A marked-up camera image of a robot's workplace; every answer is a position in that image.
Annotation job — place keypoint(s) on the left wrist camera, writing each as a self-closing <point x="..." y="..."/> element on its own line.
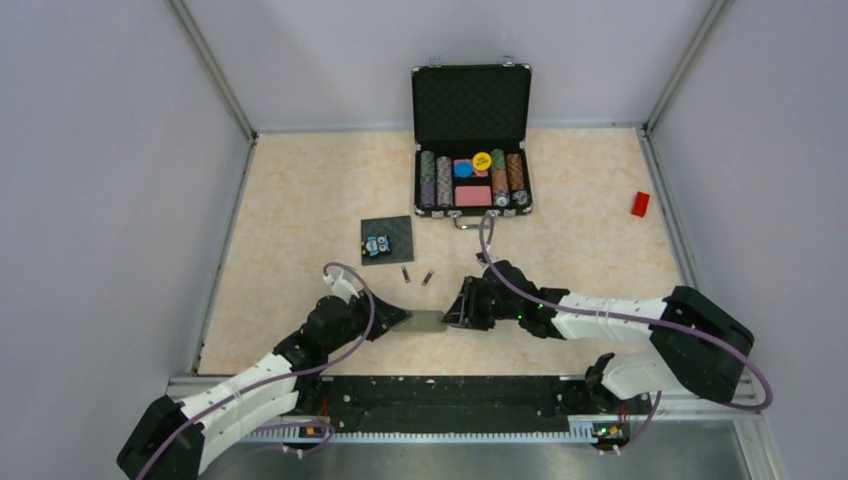
<point x="342" y="285"/>

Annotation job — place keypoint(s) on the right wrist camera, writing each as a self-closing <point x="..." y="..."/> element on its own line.
<point x="483" y="261"/>

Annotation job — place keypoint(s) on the blue round chip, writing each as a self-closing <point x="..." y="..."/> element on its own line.
<point x="463" y="169"/>

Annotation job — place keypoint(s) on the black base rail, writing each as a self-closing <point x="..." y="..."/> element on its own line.
<point x="457" y="404"/>

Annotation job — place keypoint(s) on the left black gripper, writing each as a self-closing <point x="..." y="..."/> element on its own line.
<point x="385" y="316"/>

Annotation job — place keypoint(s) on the yellow round chip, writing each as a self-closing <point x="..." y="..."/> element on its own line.
<point x="482" y="161"/>

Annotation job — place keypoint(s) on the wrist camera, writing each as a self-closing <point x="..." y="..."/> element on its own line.
<point x="342" y="285"/>
<point x="483" y="261"/>

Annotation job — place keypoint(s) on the black foam battery tray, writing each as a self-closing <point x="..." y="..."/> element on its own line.
<point x="386" y="240"/>

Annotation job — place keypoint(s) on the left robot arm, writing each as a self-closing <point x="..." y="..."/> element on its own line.
<point x="179" y="439"/>

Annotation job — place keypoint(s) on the black poker chip case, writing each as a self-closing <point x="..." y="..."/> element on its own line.
<point x="458" y="111"/>

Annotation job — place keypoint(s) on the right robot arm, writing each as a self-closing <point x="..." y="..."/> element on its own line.
<point x="682" y="341"/>

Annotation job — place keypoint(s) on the red toy brick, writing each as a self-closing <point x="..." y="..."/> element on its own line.
<point x="640" y="204"/>

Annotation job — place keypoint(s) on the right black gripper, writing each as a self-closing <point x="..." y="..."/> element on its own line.
<point x="465" y="311"/>

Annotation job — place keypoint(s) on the pink card deck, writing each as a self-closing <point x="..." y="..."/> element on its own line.
<point x="473" y="196"/>

